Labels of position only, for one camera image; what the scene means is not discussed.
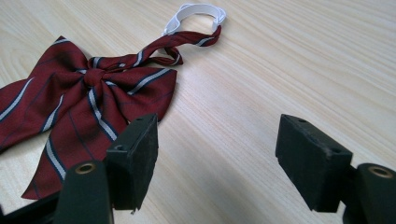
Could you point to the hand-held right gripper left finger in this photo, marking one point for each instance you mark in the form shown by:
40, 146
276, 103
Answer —
134, 161

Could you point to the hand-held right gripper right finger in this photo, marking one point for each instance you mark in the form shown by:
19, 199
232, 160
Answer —
311, 161

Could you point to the dark red striped bow tie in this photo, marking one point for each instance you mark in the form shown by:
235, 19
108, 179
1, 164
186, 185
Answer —
102, 102

